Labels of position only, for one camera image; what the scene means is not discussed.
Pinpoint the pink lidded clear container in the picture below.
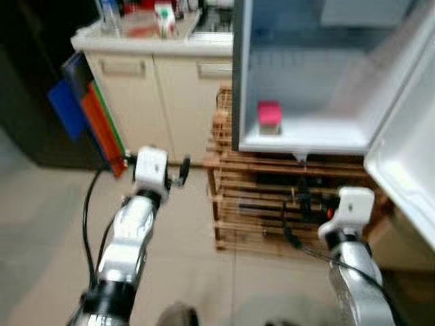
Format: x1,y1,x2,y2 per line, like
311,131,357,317
257,102,283,135

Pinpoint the grey mini fridge body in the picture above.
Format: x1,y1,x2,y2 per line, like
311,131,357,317
231,0,435,156

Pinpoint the mini fridge door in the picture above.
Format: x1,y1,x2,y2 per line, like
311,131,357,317
362,20,435,251

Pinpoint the tall black fridge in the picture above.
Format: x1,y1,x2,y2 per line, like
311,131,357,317
0,0,103,170

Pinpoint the wooden lattice rack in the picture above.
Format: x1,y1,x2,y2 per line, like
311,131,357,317
204,85,402,255

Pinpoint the cream counter cabinet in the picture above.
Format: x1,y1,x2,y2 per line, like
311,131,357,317
71,27,235,164

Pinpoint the orange cutting board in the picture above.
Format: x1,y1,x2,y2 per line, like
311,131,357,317
80,85,126,179

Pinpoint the green cutting board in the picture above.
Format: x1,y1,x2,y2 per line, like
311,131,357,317
92,80,130,160

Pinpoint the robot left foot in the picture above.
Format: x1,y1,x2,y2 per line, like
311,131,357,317
156,304,199,326

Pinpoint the dark grey cutting board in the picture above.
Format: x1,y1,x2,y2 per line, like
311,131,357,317
61,51,92,92

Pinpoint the clear plastic food container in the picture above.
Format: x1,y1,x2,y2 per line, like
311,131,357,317
122,12,158,38

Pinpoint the carton with green cap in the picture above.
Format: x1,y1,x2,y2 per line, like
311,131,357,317
154,2,177,38

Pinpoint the clear water bottle blue cap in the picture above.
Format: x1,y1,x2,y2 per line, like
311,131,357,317
101,0,123,36

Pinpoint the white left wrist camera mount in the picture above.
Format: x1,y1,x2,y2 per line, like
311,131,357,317
134,146,169,198

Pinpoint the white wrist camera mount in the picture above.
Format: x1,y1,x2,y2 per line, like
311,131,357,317
326,187,376,235
134,146,169,198

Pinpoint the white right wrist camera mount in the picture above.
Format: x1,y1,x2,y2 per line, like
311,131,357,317
326,187,376,235

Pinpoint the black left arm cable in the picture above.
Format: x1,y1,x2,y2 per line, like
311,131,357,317
80,168,137,320

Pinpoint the silver cabinet bar handle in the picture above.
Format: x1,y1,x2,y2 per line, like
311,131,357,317
197,62,233,79
101,60,147,77

